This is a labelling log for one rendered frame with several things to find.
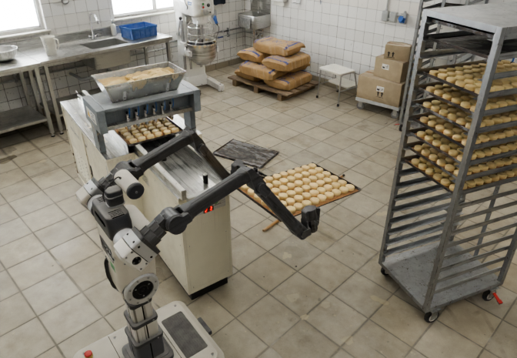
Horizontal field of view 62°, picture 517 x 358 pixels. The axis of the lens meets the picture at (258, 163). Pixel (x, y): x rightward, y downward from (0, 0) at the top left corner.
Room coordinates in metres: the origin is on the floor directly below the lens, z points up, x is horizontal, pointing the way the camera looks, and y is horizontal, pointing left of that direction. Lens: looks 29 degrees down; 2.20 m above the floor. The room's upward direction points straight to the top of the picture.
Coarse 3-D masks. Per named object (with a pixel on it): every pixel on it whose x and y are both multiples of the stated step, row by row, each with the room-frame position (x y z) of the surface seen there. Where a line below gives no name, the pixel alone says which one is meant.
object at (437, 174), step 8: (416, 160) 2.23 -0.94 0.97; (424, 160) 2.24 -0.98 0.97; (424, 168) 2.15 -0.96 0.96; (432, 168) 2.18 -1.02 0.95; (432, 176) 2.08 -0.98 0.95; (440, 176) 2.05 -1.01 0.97; (448, 176) 2.06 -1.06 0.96; (488, 176) 2.05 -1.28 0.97; (496, 176) 2.05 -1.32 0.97; (504, 176) 2.05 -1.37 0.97; (512, 176) 2.08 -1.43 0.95; (448, 184) 1.98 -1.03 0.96; (464, 184) 1.97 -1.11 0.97; (472, 184) 1.97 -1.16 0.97; (480, 184) 1.99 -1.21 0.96
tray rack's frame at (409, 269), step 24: (480, 24) 1.95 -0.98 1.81; (504, 24) 1.91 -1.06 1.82; (456, 216) 2.49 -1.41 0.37; (480, 240) 2.30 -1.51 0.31; (384, 264) 2.24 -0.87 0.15; (408, 264) 2.24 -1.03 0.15; (432, 264) 2.24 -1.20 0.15; (504, 264) 2.09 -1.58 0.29; (408, 288) 2.02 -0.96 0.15; (456, 288) 2.02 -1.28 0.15; (480, 288) 2.02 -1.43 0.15; (432, 312) 1.85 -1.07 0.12
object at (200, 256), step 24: (168, 168) 2.37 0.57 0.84; (192, 168) 2.37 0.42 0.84; (144, 192) 2.51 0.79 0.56; (168, 192) 2.13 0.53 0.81; (192, 192) 2.09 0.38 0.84; (216, 216) 2.15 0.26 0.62; (168, 240) 2.21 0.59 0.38; (192, 240) 2.06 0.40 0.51; (216, 240) 2.15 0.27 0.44; (168, 264) 2.26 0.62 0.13; (192, 264) 2.05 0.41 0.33; (216, 264) 2.14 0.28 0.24; (192, 288) 2.04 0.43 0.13
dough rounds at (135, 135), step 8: (152, 120) 2.94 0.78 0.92; (160, 120) 2.95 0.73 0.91; (120, 128) 2.80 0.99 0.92; (136, 128) 2.84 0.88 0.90; (144, 128) 2.82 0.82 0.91; (152, 128) 2.80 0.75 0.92; (160, 128) 2.81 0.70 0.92; (168, 128) 2.82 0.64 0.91; (176, 128) 2.80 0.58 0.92; (128, 136) 2.66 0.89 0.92; (136, 136) 2.67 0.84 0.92; (144, 136) 2.66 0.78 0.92; (152, 136) 2.67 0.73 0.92; (128, 144) 2.58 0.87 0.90
